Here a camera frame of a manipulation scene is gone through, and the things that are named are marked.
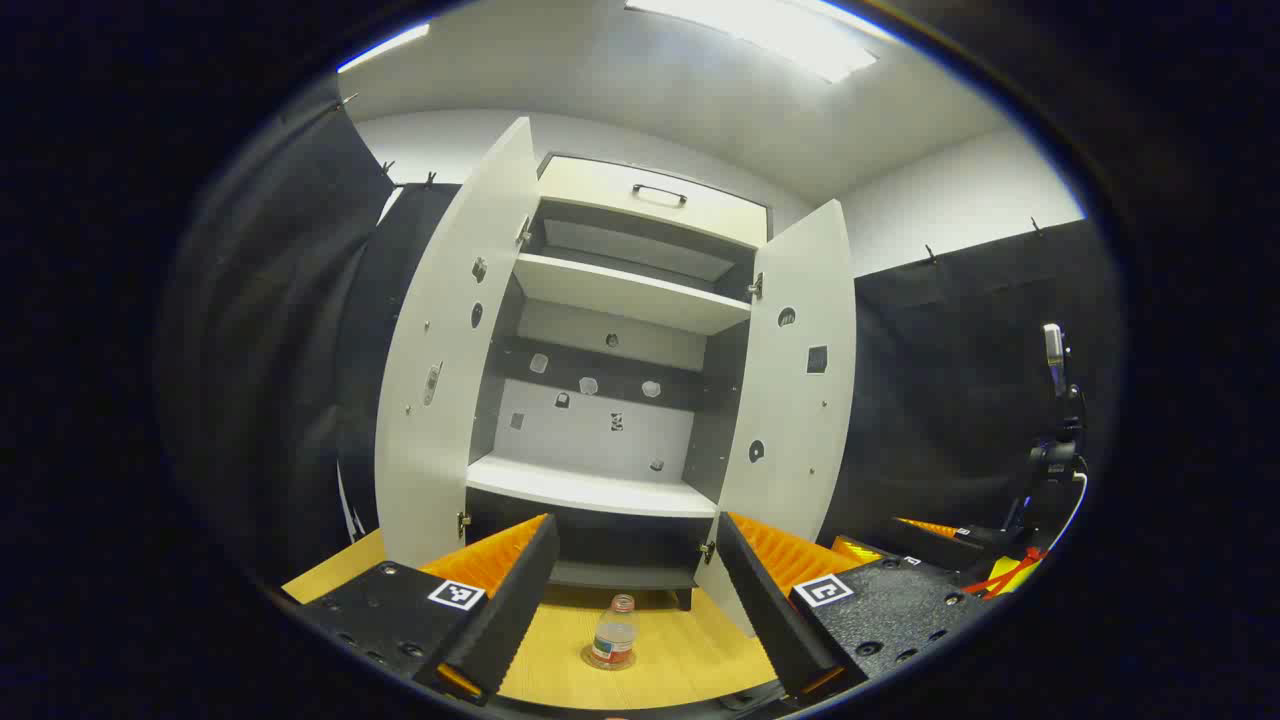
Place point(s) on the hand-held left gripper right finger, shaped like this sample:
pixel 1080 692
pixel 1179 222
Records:
pixel 765 610

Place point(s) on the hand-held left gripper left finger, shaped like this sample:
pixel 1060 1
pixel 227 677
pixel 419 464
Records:
pixel 505 610

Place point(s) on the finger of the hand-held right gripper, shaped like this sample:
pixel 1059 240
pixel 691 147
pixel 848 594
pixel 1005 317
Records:
pixel 858 551
pixel 940 540

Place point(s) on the clear plastic bottle red label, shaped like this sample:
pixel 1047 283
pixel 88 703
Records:
pixel 614 635

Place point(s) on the white cabinet door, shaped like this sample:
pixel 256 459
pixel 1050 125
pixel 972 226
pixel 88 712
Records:
pixel 790 400
pixel 440 300

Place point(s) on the round brown coaster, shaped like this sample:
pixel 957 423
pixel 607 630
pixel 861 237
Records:
pixel 587 658

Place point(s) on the white low cabinet shelf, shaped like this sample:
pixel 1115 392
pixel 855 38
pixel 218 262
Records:
pixel 580 488

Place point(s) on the white and grey cabinet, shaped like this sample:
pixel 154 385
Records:
pixel 600 430

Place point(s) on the white high cabinet shelf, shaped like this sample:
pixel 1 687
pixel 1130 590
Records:
pixel 620 290

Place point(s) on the black backdrop cloth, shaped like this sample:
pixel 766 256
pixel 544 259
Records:
pixel 270 350

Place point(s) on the white cabinet drawer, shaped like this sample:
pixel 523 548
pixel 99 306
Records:
pixel 600 195

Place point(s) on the wide ceiling light panel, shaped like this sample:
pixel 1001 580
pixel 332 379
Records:
pixel 770 35

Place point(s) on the narrow ceiling light strip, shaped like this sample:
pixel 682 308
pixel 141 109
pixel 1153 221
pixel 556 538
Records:
pixel 385 47

